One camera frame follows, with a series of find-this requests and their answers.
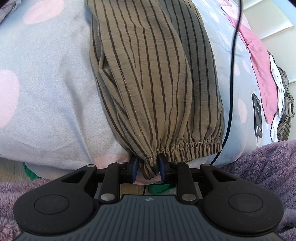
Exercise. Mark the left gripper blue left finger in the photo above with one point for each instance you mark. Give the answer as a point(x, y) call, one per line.
point(132, 170)

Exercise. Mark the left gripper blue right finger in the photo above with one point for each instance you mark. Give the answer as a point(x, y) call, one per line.
point(164, 168)

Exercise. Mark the brown striped shorts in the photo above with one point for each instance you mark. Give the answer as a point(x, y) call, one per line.
point(157, 79)

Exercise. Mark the green slipper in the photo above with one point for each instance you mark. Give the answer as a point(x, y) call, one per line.
point(155, 189)

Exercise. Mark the grey pink-dotted bed cover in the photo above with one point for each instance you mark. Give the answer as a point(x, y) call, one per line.
point(51, 113)

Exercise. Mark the black smartphone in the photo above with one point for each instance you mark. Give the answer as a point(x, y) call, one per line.
point(257, 116)

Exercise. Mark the purple fluffy blanket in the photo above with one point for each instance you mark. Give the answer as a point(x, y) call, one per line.
point(271, 166)

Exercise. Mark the grey striped garment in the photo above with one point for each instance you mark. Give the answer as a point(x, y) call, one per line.
point(288, 111)

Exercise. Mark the pink pillowcase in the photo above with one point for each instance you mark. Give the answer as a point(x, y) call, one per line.
point(259, 62)

